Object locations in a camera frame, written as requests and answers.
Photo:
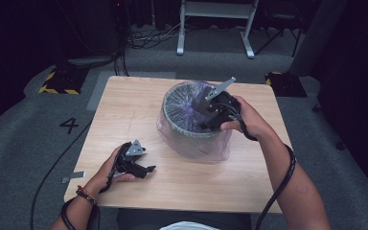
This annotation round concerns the person's left hand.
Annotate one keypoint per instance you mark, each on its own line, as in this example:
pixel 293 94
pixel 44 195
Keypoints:
pixel 103 175

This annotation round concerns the grey tape strip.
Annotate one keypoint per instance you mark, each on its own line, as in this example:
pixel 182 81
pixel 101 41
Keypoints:
pixel 75 176

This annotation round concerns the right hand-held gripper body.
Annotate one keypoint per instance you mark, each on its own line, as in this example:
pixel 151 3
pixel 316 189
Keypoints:
pixel 223 105

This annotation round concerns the grey-green round trash bin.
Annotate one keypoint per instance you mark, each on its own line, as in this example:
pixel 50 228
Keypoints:
pixel 172 127

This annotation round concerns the person's right hand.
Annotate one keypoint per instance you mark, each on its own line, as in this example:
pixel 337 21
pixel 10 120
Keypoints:
pixel 252 121

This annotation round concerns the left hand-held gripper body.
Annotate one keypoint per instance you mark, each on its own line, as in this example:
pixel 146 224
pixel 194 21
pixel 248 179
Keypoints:
pixel 127 156

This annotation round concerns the white metal stand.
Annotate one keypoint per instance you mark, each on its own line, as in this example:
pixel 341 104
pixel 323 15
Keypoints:
pixel 217 9

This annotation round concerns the gray bin with plastic bag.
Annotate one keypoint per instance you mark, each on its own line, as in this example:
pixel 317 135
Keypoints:
pixel 185 108

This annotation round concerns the dark folding chair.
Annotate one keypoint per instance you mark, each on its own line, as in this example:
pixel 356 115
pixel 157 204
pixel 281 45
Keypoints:
pixel 281 22

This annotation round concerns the grey pillar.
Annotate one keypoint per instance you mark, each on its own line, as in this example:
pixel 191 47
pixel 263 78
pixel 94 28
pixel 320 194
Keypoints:
pixel 316 35

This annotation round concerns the black yellow striped base plate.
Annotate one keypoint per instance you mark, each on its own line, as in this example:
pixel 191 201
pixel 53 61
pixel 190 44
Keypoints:
pixel 64 81
pixel 286 84

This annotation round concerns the person's white shirt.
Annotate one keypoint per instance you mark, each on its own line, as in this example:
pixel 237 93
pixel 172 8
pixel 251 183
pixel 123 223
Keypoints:
pixel 188 226

